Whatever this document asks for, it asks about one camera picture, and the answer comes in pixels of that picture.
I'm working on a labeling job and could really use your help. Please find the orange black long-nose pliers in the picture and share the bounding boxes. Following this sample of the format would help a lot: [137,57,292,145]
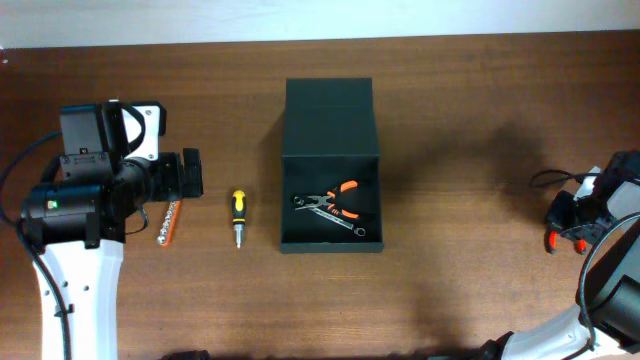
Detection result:
[292,180,375,221]

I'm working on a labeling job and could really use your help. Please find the silver ring wrench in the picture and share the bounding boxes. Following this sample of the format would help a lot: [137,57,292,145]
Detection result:
[292,195,366,237]

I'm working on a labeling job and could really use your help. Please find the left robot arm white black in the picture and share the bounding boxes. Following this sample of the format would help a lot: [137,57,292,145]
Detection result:
[17,148,203,359]

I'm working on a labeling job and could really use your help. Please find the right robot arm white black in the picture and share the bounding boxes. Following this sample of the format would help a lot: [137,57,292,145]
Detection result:
[475,180,639,359]

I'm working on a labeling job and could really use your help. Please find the yellow black stubby screwdriver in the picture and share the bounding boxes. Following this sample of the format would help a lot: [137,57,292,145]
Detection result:
[231,190,247,249]

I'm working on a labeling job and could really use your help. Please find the black open gift box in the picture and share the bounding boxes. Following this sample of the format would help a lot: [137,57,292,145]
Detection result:
[280,78,384,253]

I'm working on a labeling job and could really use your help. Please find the orange socket bit rail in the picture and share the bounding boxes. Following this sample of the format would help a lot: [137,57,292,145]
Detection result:
[156,200,183,247]

